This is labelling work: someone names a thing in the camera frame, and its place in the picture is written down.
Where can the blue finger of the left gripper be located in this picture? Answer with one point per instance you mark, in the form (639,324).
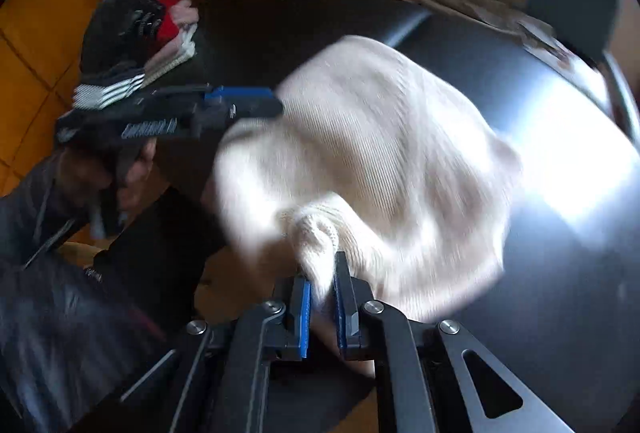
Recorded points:
(243,102)

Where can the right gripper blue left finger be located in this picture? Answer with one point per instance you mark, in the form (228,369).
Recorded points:
(275,330)

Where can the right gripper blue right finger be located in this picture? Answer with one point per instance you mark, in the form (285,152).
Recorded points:
(370,330)

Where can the beige knit sweater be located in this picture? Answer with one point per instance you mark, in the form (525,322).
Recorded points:
(376,157)

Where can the folded white pink clothes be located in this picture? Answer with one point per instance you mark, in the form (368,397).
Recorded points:
(118,55)

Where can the red garment pile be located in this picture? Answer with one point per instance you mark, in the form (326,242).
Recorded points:
(168,30)

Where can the black jacket sleeve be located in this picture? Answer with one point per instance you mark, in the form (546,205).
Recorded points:
(69,335)

